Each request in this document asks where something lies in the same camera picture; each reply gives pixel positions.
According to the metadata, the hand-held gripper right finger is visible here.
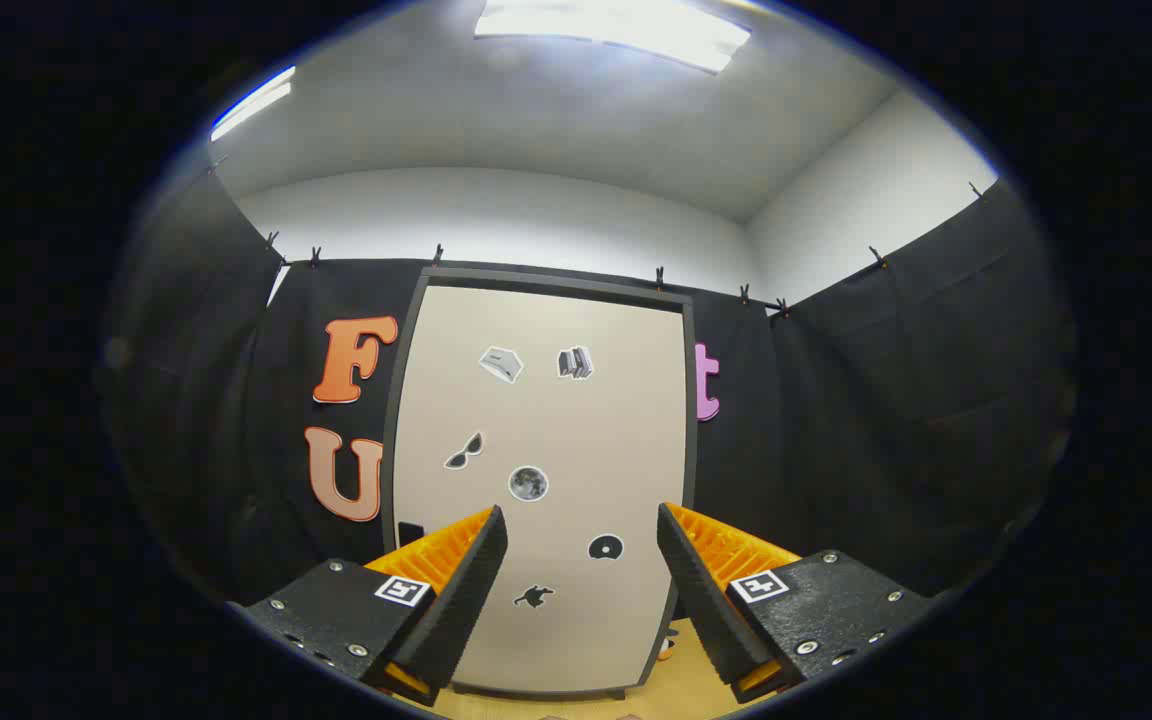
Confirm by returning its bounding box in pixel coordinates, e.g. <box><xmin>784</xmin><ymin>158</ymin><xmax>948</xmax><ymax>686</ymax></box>
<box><xmin>657</xmin><ymin>502</ymin><xmax>937</xmax><ymax>705</ymax></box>

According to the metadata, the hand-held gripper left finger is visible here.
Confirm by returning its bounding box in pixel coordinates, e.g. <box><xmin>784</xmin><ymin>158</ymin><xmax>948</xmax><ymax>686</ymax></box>
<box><xmin>229</xmin><ymin>505</ymin><xmax>510</xmax><ymax>707</ymax></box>

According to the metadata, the dark grey shoe cabinet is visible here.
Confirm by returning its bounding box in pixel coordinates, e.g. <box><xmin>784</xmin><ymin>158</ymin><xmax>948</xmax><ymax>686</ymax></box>
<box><xmin>381</xmin><ymin>265</ymin><xmax>699</xmax><ymax>701</ymax></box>

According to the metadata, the black backdrop cloth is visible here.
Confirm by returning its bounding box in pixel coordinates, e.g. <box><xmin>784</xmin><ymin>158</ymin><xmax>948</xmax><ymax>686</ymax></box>
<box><xmin>101</xmin><ymin>170</ymin><xmax>1077</xmax><ymax>611</ymax></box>

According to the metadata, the row of black cloth clips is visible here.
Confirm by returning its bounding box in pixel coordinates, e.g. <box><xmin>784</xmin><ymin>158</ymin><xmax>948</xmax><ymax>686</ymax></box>
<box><xmin>261</xmin><ymin>180</ymin><xmax>985</xmax><ymax>319</ymax></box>

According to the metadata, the narrow ceiling light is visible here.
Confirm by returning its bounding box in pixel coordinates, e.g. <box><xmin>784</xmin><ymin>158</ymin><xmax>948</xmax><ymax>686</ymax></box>
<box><xmin>210</xmin><ymin>66</ymin><xmax>297</xmax><ymax>143</ymax></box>

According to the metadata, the large ceiling light panel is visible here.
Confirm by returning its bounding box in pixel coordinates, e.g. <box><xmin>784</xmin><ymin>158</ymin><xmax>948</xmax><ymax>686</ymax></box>
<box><xmin>474</xmin><ymin>0</ymin><xmax>752</xmax><ymax>76</ymax></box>

